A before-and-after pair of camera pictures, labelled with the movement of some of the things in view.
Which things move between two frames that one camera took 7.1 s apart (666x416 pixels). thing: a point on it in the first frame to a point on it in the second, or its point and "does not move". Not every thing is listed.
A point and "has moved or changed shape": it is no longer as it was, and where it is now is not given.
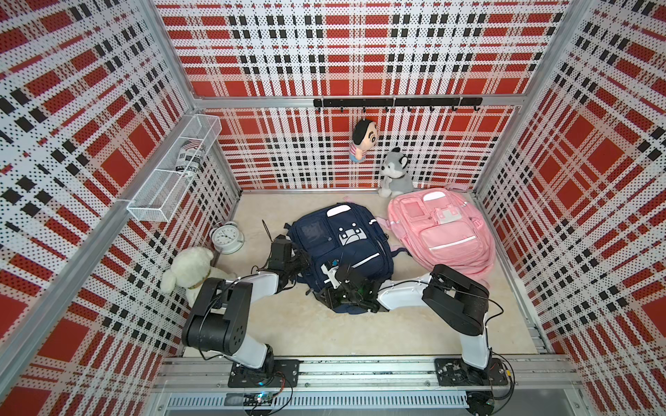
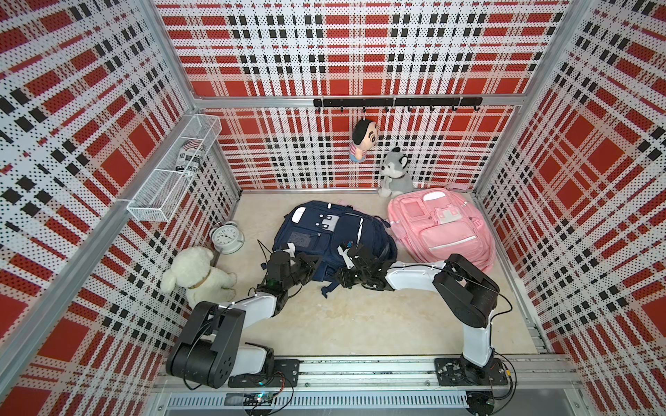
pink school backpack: x=441 y=227 does not move
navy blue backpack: x=342 y=234 has moved or changed shape
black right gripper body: x=337 y=297 to x=353 y=276
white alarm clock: x=227 y=238 does not move
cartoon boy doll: x=364 y=138 does not move
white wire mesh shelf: x=161 y=195 does not move
